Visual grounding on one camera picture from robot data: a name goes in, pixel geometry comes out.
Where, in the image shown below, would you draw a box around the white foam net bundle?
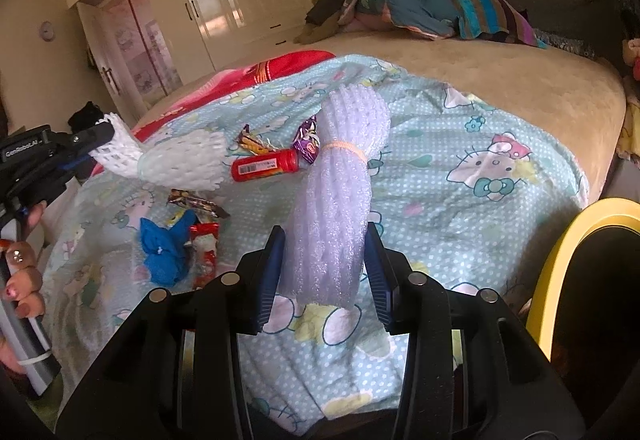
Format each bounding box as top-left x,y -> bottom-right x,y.
280,87 -> 393,308

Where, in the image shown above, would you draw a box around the red white snack wrapper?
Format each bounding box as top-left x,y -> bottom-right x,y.
189,220 -> 221,291

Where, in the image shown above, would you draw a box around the yellow rimmed trash bin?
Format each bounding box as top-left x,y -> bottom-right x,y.
525,199 -> 640,421

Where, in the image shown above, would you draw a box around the clothing pile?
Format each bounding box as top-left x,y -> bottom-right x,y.
612,0 -> 640,161

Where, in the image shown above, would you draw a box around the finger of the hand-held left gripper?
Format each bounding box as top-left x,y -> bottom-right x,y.
72,125 -> 115,155

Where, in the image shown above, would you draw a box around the red blanket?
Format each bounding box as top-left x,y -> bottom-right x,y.
131,50 -> 337,145

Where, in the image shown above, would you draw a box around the dark brown candy wrapper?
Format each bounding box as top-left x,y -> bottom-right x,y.
166,189 -> 231,219

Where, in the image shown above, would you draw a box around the pink cartoon sliding door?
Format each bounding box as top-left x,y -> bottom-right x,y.
100,0 -> 183,98

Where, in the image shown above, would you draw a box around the person's left hand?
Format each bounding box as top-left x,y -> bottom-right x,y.
0,201 -> 48,321

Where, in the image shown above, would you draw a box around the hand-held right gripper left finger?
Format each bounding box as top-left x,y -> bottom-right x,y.
55,225 -> 288,440

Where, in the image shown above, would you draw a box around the blue cartoon cat quilt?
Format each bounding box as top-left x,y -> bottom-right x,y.
42,54 -> 591,431

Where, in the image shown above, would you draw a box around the brown clothing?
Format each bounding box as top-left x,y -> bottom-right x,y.
294,0 -> 361,45

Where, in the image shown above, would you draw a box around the dark patterned cloth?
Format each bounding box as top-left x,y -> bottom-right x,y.
540,32 -> 596,58

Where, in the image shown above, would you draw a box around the white foam fruit net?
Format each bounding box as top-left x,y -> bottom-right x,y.
90,112 -> 241,193

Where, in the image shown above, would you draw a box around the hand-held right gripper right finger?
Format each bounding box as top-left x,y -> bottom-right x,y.
362,222 -> 586,440

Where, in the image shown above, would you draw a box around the striped blanket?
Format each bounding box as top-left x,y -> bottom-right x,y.
450,0 -> 548,49

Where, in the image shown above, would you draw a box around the red cylindrical tube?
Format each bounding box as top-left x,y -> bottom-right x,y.
231,149 -> 300,183

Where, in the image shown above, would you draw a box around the beige elastic band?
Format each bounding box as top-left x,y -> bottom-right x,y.
320,140 -> 368,165

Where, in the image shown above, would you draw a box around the orange purple snack wrapper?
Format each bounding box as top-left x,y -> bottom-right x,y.
237,125 -> 278,157

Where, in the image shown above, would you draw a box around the white door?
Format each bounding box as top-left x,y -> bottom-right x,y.
76,2 -> 123,113

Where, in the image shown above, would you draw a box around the dark clothes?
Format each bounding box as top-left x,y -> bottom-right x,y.
67,102 -> 103,133

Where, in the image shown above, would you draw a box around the beige bed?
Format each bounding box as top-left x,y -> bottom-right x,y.
132,27 -> 628,221

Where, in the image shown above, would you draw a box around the purple candy wrapper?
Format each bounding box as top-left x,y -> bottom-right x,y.
291,115 -> 321,165

